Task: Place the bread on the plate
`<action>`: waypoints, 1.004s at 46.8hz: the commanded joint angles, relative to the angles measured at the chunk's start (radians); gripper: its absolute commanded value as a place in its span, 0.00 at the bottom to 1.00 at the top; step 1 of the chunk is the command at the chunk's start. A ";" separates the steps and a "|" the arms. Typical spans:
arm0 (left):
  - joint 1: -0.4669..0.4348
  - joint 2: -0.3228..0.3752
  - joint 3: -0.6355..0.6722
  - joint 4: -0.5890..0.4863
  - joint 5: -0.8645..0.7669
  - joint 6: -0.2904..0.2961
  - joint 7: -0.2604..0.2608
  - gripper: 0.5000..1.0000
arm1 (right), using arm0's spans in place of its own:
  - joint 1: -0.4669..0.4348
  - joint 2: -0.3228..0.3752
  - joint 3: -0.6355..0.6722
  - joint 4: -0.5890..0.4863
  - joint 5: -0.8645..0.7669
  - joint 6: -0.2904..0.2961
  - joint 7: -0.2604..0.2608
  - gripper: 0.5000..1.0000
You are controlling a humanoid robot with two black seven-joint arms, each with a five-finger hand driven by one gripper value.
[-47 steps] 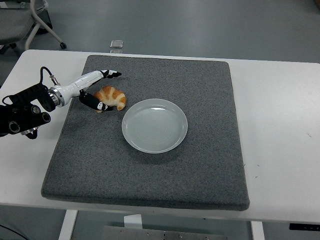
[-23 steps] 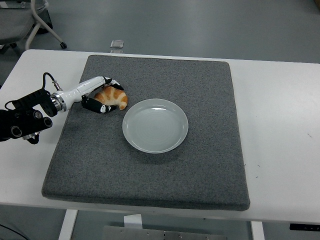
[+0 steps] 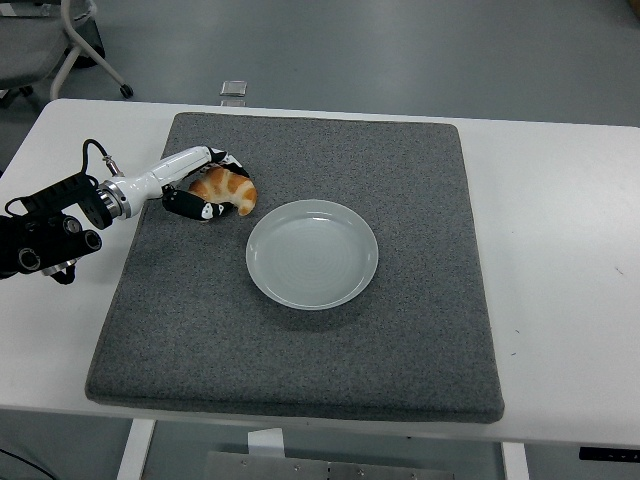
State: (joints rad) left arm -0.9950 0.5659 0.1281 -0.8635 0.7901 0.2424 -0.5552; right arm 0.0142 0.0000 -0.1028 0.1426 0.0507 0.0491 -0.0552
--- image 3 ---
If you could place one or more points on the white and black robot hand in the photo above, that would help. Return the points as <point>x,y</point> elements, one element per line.
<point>160,172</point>

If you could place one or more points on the golden croissant bread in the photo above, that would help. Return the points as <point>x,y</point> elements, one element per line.
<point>227,187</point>

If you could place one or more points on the white round plate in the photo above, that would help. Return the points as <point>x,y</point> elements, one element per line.
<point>312,255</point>

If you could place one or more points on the square metal floor socket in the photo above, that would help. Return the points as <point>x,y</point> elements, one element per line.
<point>234,88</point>
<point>233,103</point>

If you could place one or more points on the grey office chair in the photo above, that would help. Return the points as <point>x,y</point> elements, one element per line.
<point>30,50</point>

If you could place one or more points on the grey felt mat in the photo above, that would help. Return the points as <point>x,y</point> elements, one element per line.
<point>310,360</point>

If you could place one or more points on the white table leg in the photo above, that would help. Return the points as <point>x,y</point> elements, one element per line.
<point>515,462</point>
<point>134,450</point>

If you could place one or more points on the black table control panel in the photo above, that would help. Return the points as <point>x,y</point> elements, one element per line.
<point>610,453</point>

